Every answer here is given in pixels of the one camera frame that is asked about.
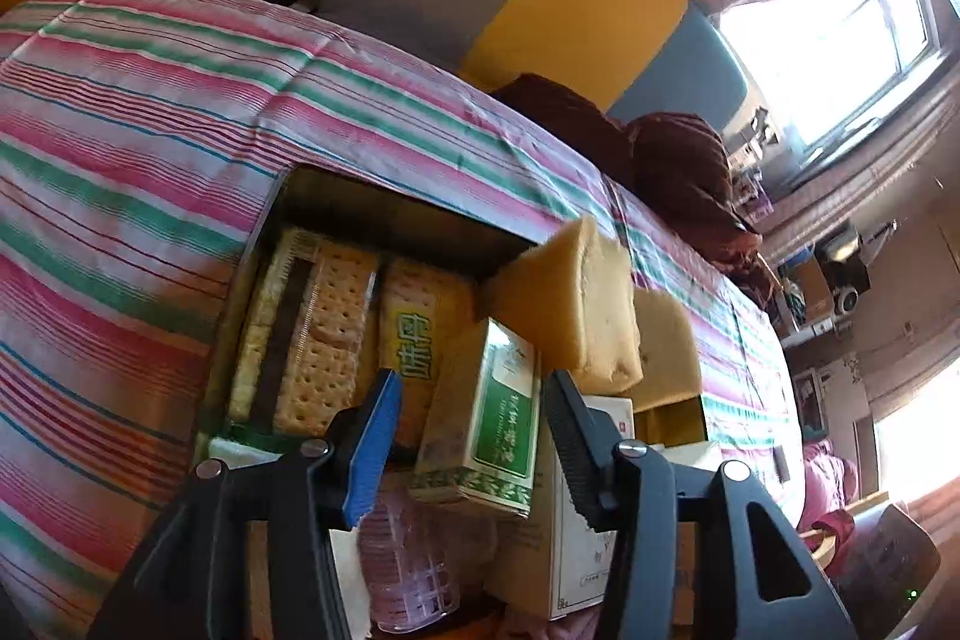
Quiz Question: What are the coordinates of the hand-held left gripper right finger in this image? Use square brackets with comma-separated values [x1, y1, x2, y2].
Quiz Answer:
[544, 370, 860, 640]

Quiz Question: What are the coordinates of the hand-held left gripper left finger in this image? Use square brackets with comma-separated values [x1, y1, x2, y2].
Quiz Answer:
[86, 368, 406, 640]

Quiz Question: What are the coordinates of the green tea box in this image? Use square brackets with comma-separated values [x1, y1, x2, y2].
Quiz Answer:
[407, 316, 544, 521]

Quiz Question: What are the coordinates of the white carton box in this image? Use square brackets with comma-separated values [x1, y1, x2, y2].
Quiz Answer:
[484, 394, 640, 624]

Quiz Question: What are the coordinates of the large yellow sponge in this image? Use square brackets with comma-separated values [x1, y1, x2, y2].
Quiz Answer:
[482, 212, 646, 391]

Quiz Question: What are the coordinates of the pink quilt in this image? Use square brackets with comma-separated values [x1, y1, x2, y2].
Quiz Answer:
[797, 436, 861, 537]

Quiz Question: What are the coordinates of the yellow snack packet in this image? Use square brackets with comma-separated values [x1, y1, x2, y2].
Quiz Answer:
[373, 254, 482, 451]

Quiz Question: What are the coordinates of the cracker packet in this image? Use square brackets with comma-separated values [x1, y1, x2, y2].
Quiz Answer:
[223, 224, 381, 440]

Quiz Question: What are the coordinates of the framed picture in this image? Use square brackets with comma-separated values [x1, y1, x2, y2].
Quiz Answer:
[790, 368, 827, 440]

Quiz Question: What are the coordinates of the cardboard box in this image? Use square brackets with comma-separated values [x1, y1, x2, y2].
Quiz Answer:
[786, 252, 835, 320]

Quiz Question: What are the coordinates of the maroon blanket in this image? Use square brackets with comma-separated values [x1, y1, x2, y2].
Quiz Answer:
[490, 72, 779, 313]

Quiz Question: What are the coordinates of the dark metal appliance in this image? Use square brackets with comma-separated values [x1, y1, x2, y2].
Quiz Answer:
[812, 226, 876, 290]

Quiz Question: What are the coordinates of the striped bed sheet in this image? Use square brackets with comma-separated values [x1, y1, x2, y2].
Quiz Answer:
[0, 0, 809, 640]

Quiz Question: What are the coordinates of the window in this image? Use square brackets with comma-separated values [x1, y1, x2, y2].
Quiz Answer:
[715, 0, 947, 151]

